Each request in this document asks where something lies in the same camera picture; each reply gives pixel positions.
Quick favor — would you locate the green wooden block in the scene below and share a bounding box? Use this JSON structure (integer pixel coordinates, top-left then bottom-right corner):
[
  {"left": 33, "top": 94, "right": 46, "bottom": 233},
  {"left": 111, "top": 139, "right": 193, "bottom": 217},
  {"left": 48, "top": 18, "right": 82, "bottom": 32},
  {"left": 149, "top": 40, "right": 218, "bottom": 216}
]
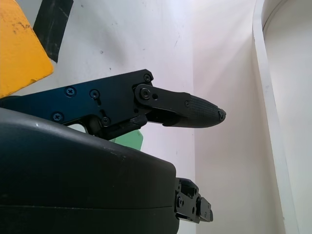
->
[{"left": 107, "top": 129, "right": 144, "bottom": 151}]

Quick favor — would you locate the yellow wooden block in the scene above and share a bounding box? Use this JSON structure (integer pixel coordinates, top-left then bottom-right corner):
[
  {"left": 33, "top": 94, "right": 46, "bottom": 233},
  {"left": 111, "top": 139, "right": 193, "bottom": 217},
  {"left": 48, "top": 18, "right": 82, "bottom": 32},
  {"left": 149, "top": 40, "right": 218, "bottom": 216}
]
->
[{"left": 0, "top": 0, "right": 54, "bottom": 99}]

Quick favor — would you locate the black tape strip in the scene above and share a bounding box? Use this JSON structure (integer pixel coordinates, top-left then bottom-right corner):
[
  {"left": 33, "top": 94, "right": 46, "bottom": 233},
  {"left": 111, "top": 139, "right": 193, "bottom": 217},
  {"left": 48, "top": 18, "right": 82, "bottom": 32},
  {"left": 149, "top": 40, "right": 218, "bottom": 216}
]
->
[{"left": 33, "top": 0, "right": 75, "bottom": 61}]

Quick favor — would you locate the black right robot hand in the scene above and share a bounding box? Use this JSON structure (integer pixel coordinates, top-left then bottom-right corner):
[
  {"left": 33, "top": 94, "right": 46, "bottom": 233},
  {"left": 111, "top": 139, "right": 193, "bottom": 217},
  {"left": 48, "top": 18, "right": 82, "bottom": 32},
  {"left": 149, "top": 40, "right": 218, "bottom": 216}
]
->
[{"left": 0, "top": 69, "right": 227, "bottom": 234}]

